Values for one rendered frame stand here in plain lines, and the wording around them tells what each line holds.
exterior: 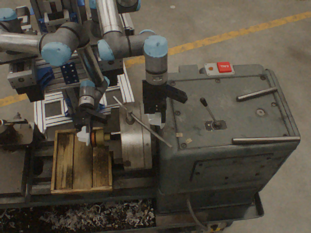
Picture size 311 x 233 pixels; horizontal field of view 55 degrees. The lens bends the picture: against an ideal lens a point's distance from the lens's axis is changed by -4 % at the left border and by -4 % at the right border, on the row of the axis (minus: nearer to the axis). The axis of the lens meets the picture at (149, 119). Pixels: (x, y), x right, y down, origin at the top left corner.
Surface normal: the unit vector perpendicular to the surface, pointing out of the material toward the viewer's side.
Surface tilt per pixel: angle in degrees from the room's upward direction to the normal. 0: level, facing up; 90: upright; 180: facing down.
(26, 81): 90
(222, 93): 0
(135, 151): 57
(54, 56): 89
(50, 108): 0
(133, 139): 36
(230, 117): 0
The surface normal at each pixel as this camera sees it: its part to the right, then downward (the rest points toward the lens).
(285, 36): 0.00, -0.56
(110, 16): 0.15, -0.29
